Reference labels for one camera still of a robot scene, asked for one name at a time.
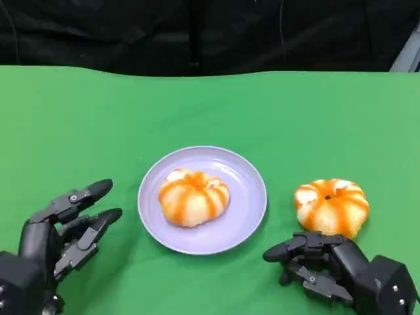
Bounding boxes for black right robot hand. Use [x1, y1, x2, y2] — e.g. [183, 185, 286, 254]
[262, 231, 375, 308]

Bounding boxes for grey metal frame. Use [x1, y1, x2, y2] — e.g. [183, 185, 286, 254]
[389, 24, 420, 73]

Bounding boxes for black backdrop curtain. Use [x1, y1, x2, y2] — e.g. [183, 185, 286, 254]
[0, 0, 420, 77]

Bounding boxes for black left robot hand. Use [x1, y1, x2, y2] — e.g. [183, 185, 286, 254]
[18, 178, 124, 289]

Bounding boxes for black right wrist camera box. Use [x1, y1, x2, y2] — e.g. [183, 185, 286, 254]
[367, 255, 420, 315]

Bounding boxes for orange and white bread roll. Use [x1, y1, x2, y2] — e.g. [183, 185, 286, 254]
[158, 168, 230, 228]
[294, 178, 370, 240]

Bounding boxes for green table cloth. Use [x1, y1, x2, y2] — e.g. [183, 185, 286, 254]
[0, 64, 420, 315]

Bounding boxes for lilac plate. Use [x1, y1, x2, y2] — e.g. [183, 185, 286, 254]
[137, 146, 268, 255]

